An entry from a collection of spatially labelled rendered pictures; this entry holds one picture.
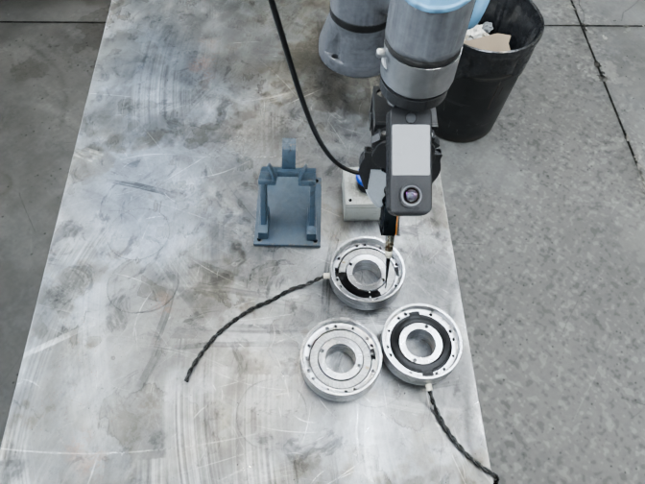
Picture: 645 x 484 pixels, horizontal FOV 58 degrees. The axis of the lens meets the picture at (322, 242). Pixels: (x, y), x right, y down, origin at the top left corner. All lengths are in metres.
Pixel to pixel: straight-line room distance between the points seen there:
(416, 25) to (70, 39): 2.14
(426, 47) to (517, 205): 1.50
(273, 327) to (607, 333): 1.26
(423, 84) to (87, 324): 0.55
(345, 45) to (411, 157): 0.49
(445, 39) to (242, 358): 0.48
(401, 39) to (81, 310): 0.57
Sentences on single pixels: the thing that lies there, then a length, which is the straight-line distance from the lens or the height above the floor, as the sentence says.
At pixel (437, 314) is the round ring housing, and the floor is 0.83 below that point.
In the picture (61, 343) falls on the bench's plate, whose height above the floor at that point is 0.80.
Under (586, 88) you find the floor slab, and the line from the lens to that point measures 2.50.
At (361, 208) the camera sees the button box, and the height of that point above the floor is 0.83.
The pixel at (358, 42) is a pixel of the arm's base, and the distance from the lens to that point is 1.07.
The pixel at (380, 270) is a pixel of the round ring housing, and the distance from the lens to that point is 0.83.
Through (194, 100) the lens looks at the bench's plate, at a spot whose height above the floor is 0.80.
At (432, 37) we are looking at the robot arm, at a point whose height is 1.21.
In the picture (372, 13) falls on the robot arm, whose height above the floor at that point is 0.92.
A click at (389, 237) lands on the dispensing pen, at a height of 0.90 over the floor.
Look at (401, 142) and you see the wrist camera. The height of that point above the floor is 1.09.
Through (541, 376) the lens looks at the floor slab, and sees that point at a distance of 1.76.
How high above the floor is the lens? 1.55
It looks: 58 degrees down
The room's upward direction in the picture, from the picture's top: 4 degrees clockwise
